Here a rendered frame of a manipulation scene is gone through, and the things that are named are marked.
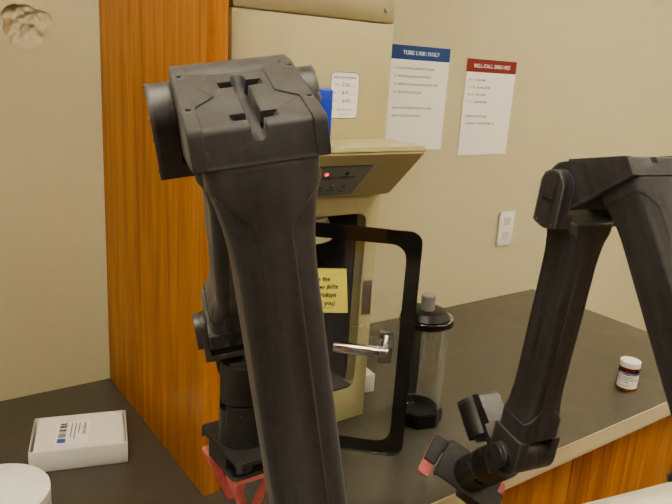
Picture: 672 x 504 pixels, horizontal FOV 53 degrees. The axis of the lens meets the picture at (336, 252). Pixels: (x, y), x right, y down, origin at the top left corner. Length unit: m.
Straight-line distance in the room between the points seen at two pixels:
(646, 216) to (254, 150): 0.50
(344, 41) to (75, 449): 0.83
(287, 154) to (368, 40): 0.88
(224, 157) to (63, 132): 1.11
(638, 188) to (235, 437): 0.52
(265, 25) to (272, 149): 0.77
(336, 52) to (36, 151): 0.63
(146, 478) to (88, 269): 0.49
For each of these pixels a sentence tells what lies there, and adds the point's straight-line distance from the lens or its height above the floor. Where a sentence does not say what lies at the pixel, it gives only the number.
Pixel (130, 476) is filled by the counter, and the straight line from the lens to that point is 1.26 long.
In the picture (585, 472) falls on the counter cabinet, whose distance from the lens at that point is 1.63.
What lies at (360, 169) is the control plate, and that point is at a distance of 1.14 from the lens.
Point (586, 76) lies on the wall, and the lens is 2.46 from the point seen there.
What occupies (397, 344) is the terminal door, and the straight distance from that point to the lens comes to 1.13.
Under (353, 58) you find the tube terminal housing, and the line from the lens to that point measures 1.22.
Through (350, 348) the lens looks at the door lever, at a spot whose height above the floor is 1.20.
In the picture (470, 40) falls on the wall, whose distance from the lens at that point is 2.02.
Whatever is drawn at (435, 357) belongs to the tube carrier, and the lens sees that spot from 1.35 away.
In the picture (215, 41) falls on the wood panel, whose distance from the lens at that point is 0.98.
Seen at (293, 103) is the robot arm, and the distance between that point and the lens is 0.38.
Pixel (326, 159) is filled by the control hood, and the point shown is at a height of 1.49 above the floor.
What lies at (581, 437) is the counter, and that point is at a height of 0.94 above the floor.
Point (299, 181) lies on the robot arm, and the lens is 0.37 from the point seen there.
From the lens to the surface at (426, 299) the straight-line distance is 1.34.
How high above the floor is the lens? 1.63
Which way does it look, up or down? 15 degrees down
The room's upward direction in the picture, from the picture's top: 4 degrees clockwise
